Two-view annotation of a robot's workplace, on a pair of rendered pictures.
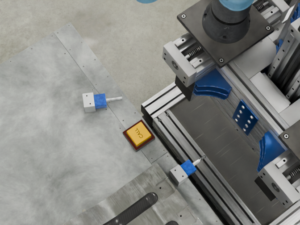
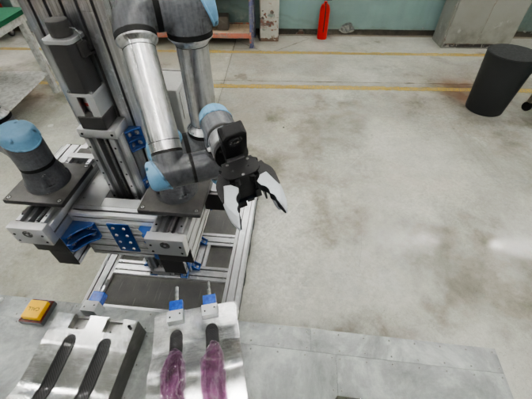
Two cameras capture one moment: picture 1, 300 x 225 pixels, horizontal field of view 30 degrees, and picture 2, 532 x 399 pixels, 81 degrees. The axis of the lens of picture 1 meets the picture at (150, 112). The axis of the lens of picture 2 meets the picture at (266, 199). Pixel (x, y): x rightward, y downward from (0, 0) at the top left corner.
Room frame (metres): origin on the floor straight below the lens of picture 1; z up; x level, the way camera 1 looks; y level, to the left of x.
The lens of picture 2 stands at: (-0.30, -0.21, 1.83)
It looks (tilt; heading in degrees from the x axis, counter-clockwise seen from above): 46 degrees down; 316
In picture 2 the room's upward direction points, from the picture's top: straight up
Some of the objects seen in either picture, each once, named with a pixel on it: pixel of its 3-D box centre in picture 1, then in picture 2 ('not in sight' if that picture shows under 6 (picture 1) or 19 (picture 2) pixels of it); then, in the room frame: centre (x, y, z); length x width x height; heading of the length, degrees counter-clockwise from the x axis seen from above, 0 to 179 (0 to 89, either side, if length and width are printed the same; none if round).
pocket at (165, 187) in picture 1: (166, 188); (81, 324); (0.38, -0.07, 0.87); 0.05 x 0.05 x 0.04; 40
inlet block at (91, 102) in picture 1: (102, 100); not in sight; (0.67, 0.16, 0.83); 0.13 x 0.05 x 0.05; 102
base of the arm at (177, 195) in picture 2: not in sight; (174, 180); (0.51, -0.54, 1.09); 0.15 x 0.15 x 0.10
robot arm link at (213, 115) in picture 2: not in sight; (218, 127); (0.21, -0.56, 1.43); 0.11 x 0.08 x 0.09; 156
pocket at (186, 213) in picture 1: (187, 216); (115, 328); (0.29, -0.14, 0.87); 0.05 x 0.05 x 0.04; 40
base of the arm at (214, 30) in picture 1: (228, 14); (42, 170); (0.89, -0.22, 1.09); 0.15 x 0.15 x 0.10
